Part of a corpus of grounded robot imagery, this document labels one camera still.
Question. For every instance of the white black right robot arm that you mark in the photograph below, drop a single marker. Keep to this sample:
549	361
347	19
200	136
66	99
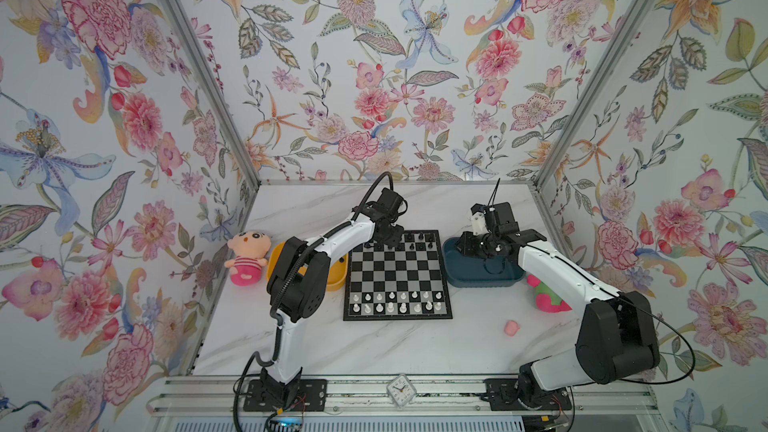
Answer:
616	338

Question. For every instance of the aluminium frame corner post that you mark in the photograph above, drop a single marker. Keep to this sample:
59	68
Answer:
206	79
621	42

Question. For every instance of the aluminium frame corner post left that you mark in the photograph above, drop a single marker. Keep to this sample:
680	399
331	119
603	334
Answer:
206	79

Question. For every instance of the aluminium front rail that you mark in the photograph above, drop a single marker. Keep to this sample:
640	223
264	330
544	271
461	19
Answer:
430	395

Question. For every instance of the doll plush toy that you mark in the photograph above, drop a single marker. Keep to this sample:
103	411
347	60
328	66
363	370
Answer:
250	250

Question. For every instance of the yellow plastic tray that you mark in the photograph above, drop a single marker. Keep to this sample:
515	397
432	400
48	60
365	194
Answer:
337	272

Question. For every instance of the teal plastic tray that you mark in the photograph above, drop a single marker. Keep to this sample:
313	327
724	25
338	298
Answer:
468	272

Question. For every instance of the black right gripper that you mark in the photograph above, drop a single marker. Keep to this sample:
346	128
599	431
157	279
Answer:
466	243

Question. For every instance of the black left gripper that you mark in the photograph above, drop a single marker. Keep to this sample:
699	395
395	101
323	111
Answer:
396	239

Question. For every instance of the small white desk clock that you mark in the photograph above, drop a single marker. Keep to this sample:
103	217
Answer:
401	391

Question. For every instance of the black white chessboard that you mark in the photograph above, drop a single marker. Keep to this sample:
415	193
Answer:
407	281

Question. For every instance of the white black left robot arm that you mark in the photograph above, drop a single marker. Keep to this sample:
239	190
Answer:
297	286

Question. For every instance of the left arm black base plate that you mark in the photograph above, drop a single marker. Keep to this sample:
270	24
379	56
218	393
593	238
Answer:
267	395

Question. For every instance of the pink small eraser toy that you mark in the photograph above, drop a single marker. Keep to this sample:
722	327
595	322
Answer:
511	328

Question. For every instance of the pink white plush toy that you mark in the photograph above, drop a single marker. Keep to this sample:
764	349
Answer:
546	299

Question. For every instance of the aluminium frame corner post right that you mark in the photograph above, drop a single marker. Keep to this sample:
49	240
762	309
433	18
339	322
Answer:
621	42

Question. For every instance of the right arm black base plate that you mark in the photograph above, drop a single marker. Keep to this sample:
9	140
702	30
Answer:
505	394

